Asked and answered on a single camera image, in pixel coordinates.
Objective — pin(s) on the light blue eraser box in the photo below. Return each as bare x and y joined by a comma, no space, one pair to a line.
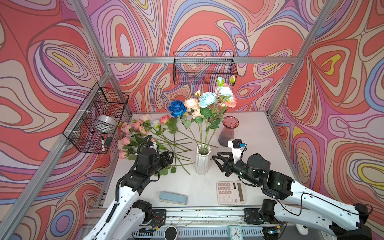
173,198

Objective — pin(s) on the pink peach flower stem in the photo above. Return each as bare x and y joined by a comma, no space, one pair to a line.
219,101

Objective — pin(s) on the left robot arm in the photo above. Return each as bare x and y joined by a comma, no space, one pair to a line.
127,212

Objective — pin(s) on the white computer mouse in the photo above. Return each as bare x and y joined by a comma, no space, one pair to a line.
303,230

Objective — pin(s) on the light blue flower stem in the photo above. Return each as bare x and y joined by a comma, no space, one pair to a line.
205,111

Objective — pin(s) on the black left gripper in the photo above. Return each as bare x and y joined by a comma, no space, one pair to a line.
165,158

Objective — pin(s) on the blue artificial rose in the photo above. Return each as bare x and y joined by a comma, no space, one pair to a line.
178,111

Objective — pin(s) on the purple glass vase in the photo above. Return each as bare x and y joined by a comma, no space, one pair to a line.
230,123

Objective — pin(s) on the cream artificial flower stem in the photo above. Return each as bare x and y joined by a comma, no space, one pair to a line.
193,115

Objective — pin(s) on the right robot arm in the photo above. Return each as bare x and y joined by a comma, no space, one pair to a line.
290,202

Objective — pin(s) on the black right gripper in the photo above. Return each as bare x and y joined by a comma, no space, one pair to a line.
228,162

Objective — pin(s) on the white ribbed vase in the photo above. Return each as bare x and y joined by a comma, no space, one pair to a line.
202,159

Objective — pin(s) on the small green clock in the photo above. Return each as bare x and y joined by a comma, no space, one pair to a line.
235,233

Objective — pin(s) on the left black wire basket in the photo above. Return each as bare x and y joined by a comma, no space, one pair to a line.
99,115

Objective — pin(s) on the white tape roll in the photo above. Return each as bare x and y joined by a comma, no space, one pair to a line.
105,124

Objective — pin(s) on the round black speaker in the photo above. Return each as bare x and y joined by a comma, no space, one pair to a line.
171,233

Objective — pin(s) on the pink calculator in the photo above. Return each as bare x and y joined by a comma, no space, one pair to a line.
230,193

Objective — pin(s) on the back black wire basket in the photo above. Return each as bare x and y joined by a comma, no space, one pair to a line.
202,68

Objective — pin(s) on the pile of artificial flowers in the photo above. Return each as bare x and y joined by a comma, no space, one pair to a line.
139,131

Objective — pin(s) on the black wire basket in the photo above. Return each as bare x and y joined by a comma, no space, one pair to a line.
202,68
99,115

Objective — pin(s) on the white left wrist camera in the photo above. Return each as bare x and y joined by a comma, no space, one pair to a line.
153,145

